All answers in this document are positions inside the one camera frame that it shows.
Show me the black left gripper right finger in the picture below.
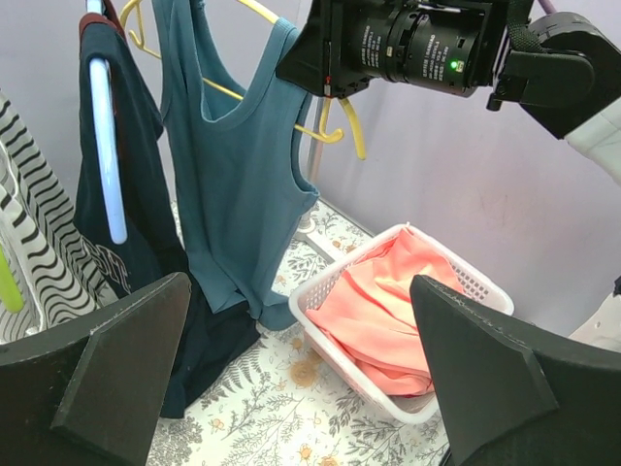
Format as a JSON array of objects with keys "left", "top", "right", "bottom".
[{"left": 410, "top": 276, "right": 620, "bottom": 465}]

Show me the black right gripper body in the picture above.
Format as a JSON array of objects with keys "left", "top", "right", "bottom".
[{"left": 310, "top": 1, "right": 508, "bottom": 97}]

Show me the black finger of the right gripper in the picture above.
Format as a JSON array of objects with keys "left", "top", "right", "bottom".
[{"left": 276, "top": 21, "right": 325, "bottom": 97}]

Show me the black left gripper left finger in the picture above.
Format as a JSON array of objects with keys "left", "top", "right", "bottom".
[{"left": 1, "top": 273, "right": 191, "bottom": 465}]

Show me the yellow hanger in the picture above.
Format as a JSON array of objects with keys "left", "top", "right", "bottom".
[{"left": 118, "top": 0, "right": 368, "bottom": 161}]

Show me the blue tank top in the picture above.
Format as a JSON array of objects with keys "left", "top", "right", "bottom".
[{"left": 152, "top": 1, "right": 318, "bottom": 330}]

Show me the striped black white top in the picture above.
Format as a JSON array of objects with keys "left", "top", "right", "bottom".
[{"left": 1, "top": 96, "right": 117, "bottom": 344}]

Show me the green hanger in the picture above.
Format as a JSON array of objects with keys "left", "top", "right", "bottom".
[{"left": 1, "top": 246, "right": 24, "bottom": 314}]

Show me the light blue hanger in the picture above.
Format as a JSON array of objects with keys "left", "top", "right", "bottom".
[{"left": 84, "top": 0, "right": 128, "bottom": 245}]

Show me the dark navy top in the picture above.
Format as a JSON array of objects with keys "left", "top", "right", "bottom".
[{"left": 74, "top": 2, "right": 259, "bottom": 419}]

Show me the white mesh basket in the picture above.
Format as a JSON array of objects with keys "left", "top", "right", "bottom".
[{"left": 289, "top": 224, "right": 514, "bottom": 425}]

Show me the pink cloth in basket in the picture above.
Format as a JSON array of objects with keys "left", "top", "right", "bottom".
[{"left": 306, "top": 227, "right": 464, "bottom": 397}]

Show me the floral table mat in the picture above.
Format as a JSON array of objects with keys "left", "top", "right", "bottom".
[{"left": 145, "top": 198, "right": 452, "bottom": 466}]

